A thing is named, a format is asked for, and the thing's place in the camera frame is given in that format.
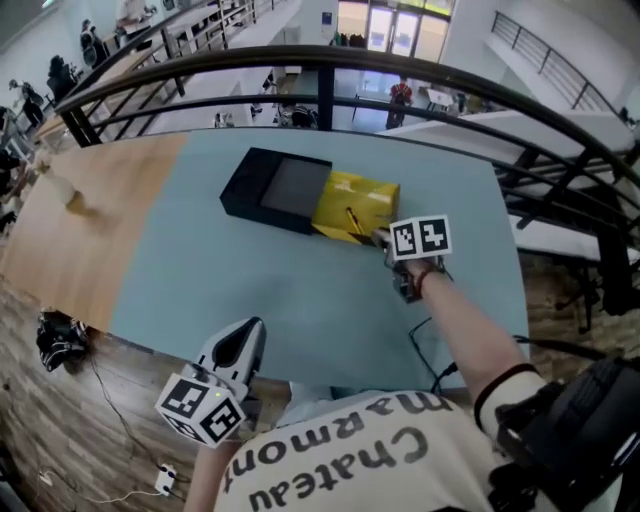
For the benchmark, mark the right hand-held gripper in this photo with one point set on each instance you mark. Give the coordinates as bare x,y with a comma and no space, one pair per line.
420,237

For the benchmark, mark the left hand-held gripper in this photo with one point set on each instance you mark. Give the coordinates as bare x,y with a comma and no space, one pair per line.
200,405

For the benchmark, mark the small yellow knife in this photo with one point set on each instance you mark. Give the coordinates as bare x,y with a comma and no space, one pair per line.
352,219

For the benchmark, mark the black and yellow box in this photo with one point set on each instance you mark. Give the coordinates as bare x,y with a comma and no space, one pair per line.
250,190

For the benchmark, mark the person's left forearm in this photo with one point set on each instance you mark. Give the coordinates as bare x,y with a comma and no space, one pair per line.
205,480

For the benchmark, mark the black shoulder pack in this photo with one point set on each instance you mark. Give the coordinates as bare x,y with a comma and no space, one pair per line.
575,425

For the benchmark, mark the person's right forearm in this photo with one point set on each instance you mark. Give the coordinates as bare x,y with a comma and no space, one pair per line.
460,330

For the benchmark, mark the white power strip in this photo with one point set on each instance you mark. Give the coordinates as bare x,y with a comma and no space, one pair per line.
165,480

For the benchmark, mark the black metal railing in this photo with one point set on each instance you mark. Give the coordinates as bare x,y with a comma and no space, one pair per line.
325,90
550,52

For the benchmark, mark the black bag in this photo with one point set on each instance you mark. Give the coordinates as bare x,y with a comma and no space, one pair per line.
57,342

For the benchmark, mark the glass entrance doors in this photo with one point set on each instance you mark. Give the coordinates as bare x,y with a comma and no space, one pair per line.
395,30

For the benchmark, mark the person's white printed shirt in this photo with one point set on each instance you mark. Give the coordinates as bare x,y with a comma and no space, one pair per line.
465,450

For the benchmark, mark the small cream bottle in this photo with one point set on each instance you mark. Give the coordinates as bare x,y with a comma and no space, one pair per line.
60,187

